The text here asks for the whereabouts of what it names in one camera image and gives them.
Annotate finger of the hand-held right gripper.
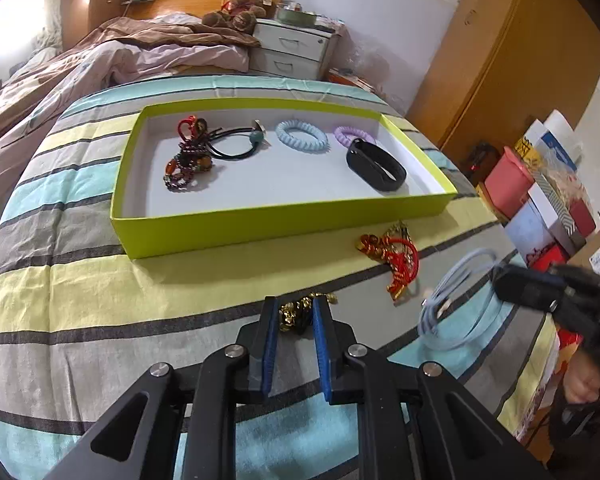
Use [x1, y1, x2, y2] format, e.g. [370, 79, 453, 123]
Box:
[545, 261, 600, 291]
[494, 266, 563, 315]

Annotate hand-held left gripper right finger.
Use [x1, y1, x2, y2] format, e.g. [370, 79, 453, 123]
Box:
[312, 295, 551, 480]

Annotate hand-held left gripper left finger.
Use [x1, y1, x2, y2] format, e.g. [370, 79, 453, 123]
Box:
[45, 296, 281, 480]

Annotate gold chain bracelet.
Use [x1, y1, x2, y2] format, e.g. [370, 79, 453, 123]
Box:
[279, 291, 338, 335]

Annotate grey elastic cord loop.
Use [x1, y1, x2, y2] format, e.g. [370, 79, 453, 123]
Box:
[419, 247, 503, 352]

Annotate lime green cardboard box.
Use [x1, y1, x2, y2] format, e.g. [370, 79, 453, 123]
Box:
[110, 99, 458, 261]

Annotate black fitness band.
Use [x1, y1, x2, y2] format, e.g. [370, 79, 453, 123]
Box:
[346, 140, 408, 192]

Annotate dark red bead bracelet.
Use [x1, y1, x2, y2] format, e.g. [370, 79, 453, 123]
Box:
[162, 137, 216, 193]

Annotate black hair tie teal bead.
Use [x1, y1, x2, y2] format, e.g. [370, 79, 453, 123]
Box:
[200, 119, 272, 162]

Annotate light blue spiral hair tie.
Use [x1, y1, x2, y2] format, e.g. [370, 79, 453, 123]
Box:
[275, 119, 329, 150]

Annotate purple spiral hair tie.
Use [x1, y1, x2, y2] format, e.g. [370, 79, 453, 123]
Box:
[333, 125, 378, 151]

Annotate red knotted cord bracelet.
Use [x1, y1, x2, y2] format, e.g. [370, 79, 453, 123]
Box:
[176, 116, 211, 143]

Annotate person's right hand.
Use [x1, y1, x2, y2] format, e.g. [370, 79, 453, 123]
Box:
[565, 347, 600, 406]

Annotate white blue paper bag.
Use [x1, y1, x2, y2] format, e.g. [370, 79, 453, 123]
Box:
[505, 200, 571, 261]

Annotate pink plastic bin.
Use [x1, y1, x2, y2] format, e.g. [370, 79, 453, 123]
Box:
[484, 146, 536, 218]

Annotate patterned paper bag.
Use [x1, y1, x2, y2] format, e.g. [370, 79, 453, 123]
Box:
[515, 110, 586, 181]

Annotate dark bag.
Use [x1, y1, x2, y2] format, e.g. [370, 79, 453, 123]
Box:
[460, 142, 501, 186]

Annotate wide wooden wardrobe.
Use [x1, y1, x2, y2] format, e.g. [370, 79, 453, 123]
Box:
[407, 0, 600, 161]

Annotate pile of books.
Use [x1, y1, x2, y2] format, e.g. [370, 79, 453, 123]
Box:
[326, 66, 381, 92]

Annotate white nightstand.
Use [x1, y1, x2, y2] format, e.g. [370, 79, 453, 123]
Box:
[252, 17, 346, 81]

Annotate bed with brown duvet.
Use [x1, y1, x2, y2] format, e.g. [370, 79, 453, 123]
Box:
[0, 40, 251, 231]

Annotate brown teddy bear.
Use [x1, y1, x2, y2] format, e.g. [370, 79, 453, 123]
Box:
[201, 0, 276, 35]

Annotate brown blanket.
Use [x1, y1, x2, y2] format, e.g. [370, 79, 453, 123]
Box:
[0, 15, 261, 126]

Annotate wooden bed headboard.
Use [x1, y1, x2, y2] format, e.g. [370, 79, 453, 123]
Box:
[122, 0, 287, 18]

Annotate floral curtain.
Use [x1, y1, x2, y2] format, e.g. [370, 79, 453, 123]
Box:
[27, 0, 66, 56]

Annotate red and gold charm bracelet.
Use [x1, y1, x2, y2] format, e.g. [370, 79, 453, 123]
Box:
[355, 220, 422, 306]

